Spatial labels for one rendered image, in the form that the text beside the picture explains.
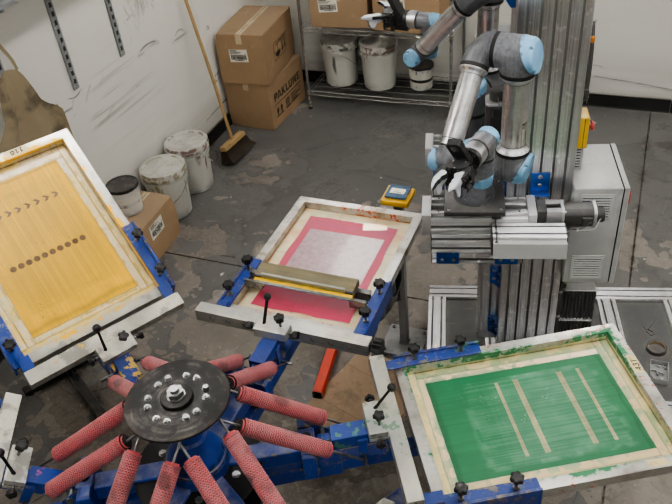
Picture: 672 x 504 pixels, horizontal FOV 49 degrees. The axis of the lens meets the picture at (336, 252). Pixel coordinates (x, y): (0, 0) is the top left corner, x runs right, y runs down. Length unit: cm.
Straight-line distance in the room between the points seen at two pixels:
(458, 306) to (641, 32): 288
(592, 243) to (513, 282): 39
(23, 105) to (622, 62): 418
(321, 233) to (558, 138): 106
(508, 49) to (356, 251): 109
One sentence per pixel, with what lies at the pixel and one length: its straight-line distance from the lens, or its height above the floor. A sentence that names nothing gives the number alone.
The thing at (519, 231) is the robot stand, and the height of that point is 118.
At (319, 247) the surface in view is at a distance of 313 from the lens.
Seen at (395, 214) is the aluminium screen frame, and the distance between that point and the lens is 322.
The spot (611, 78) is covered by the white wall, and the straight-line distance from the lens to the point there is 617.
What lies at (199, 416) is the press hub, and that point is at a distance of 209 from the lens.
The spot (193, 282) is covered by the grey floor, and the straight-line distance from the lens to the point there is 463.
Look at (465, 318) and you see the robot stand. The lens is 385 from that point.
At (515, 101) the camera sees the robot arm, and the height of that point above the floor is 170.
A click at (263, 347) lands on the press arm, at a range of 260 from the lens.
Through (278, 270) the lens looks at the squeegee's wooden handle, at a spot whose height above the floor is 106.
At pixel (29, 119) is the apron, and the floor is 111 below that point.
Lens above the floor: 285
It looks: 38 degrees down
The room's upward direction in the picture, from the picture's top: 6 degrees counter-clockwise
